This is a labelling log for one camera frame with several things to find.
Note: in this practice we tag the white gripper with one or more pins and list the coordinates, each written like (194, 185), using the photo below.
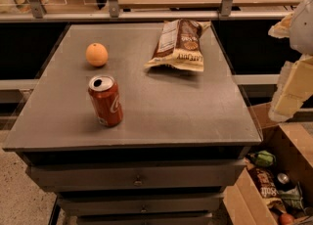
(303, 28)

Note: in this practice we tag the red coke can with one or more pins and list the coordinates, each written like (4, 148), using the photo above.
(104, 93)

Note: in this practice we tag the silver can in box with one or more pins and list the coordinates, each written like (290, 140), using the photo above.
(284, 182)

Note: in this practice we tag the green snack bag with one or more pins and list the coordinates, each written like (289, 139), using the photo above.
(263, 158)

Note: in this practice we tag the brown chip bag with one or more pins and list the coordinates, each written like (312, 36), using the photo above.
(179, 45)

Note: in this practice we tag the brown snack bag in box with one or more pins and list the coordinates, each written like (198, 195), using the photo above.
(264, 182)

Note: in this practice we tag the grey drawer cabinet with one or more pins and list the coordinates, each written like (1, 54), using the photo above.
(185, 133)

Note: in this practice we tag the green wrapper in box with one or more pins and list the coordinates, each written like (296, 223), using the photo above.
(293, 197)

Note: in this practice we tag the cardboard box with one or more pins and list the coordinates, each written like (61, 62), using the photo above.
(292, 145)

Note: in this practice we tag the red apple in box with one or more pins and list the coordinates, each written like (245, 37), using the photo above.
(286, 219)

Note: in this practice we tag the orange fruit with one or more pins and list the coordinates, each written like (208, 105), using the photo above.
(96, 55)

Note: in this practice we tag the top drawer knob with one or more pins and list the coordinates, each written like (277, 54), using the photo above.
(138, 182)

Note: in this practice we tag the drawer knob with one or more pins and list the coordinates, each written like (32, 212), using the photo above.
(138, 182)
(143, 209)

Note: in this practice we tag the metal rail with brackets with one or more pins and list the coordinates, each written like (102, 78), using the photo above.
(43, 14)

